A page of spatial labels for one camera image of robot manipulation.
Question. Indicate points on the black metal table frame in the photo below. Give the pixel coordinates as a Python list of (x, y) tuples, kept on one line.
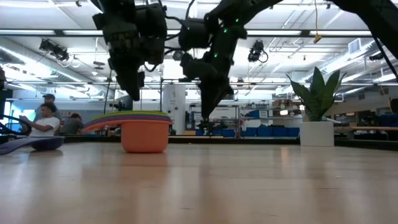
[(217, 140)]

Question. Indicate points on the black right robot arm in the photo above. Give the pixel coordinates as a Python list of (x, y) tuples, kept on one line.
[(382, 18)]

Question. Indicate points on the blue storage bin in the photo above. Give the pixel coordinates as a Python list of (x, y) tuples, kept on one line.
[(280, 132), (250, 132), (293, 132), (265, 132)]

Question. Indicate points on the overhead light rail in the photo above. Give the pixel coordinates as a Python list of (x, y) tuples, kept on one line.
[(280, 32)]

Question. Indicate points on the white column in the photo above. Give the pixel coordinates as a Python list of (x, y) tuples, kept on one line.
[(174, 102)]

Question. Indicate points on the white plant pot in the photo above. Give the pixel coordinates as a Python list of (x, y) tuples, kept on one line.
[(317, 133)]

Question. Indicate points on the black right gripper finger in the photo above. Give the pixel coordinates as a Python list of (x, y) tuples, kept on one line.
[(211, 102)]

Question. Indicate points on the dark navy measuring cup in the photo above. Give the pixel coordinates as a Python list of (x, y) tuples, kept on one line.
[(46, 143)]

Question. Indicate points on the metal storage shelf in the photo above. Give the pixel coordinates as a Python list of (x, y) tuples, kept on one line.
[(270, 109)]

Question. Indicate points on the orange measuring cup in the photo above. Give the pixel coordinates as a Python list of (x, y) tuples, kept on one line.
[(144, 137)]

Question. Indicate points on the green snake plant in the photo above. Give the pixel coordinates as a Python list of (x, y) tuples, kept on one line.
[(317, 96)]

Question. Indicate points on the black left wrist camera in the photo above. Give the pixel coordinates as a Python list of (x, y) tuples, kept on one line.
[(152, 31)]

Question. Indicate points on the hanging black spotlight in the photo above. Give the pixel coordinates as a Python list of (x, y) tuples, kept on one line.
[(54, 49), (256, 51)]

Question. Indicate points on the person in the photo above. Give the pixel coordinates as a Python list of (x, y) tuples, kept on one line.
[(46, 124), (48, 99), (72, 126)]

